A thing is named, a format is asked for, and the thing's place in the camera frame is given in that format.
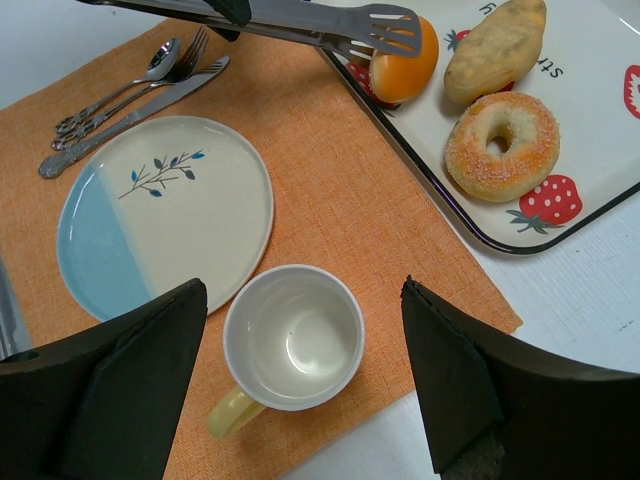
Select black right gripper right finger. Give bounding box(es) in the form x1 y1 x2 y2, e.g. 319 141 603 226
401 279 639 479

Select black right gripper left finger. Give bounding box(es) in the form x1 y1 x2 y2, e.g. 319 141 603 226
1 279 207 479

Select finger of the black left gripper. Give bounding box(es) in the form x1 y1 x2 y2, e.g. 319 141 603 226
206 0 251 42

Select silver serving tongs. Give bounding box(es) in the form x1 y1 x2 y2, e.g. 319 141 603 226
103 1 422 58

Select sesame bread roll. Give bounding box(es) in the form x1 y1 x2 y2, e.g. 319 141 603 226
369 16 439 104

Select silver fork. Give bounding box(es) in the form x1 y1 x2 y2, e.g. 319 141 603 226
51 27 208 151

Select silver spoon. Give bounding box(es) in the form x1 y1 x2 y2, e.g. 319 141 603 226
53 37 182 135

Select orange woven placemat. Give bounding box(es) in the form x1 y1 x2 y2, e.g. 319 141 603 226
1 20 520 479

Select cream and blue plate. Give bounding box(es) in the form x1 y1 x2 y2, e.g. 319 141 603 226
57 116 274 321

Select yellow mug white inside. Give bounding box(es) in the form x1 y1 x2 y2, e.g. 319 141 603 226
207 264 365 439

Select sugared bagel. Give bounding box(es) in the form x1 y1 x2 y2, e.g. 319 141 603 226
444 92 560 203

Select long brown pastry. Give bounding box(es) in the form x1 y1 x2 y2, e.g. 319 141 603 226
444 0 547 104

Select strawberry print tray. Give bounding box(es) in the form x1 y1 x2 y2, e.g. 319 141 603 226
329 1 639 255

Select aluminium table frame rail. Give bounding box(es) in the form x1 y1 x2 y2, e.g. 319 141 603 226
0 261 32 359

